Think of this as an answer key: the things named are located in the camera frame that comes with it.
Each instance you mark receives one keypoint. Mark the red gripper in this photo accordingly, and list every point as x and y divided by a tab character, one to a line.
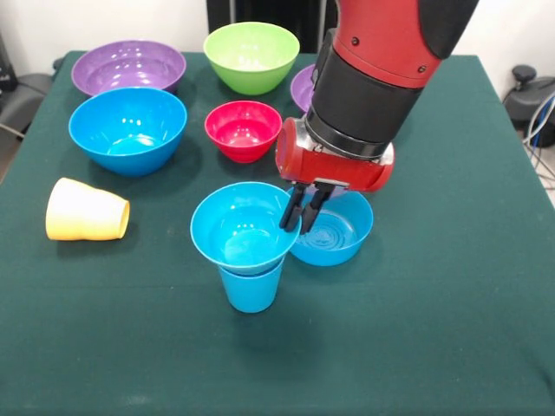
338	169

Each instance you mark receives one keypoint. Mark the small blue plastic bowl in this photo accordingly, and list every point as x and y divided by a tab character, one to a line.
338	249

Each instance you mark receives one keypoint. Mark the cyan plastic bowl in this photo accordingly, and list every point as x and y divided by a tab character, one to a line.
238	225

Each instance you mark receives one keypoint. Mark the blue plastic cup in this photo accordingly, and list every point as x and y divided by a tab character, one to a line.
249	290

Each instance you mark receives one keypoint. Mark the pink plastic bowl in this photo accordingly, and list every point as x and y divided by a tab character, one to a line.
243	130

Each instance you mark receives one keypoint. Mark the purple plastic bowl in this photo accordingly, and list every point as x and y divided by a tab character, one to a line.
130	65
301	91

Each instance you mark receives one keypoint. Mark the yellow plastic cup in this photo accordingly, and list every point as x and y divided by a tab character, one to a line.
82	212

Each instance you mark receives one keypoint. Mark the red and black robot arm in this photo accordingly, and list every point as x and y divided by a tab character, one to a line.
381	34

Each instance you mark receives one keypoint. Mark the dark green table cloth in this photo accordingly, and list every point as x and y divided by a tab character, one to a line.
260	359

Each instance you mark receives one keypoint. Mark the green plastic bowl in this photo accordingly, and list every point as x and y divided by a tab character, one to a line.
251	56

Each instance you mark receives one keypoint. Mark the large blue plastic bowl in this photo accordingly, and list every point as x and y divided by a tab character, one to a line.
126	121

